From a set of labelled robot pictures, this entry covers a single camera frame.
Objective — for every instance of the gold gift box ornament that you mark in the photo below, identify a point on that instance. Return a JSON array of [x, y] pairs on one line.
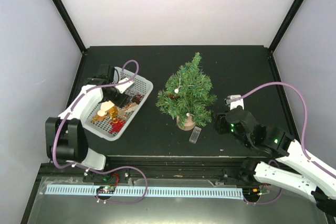
[[113, 112]]

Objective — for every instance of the white slotted cable duct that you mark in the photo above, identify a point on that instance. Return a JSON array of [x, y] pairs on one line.
[[139, 191]]

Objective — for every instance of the brown pine cone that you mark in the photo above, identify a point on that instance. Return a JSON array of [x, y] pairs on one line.
[[172, 96]]

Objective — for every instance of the dark pine cone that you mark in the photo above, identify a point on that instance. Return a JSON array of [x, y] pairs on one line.
[[136, 99]]

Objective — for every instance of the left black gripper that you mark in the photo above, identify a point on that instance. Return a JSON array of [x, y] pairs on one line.
[[121, 102]]

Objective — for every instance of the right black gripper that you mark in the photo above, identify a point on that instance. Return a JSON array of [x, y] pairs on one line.
[[220, 127]]

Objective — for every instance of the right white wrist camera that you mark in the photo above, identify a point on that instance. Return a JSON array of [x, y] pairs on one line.
[[234, 101]]

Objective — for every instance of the small green christmas tree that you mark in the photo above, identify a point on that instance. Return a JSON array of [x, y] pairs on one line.
[[193, 88]]

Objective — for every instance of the clear battery box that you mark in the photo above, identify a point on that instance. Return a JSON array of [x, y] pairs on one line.
[[195, 134]]

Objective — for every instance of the white perforated plastic basket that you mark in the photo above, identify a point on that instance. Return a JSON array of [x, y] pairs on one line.
[[100, 126]]

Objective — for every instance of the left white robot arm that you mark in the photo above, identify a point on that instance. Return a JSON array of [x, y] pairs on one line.
[[66, 141]]

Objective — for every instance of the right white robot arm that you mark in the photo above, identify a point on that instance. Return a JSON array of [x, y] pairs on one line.
[[311, 178]]

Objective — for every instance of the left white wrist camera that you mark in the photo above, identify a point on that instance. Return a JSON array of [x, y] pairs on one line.
[[124, 84]]

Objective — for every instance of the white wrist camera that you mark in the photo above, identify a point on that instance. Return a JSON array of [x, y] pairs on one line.
[[124, 84], [234, 101]]

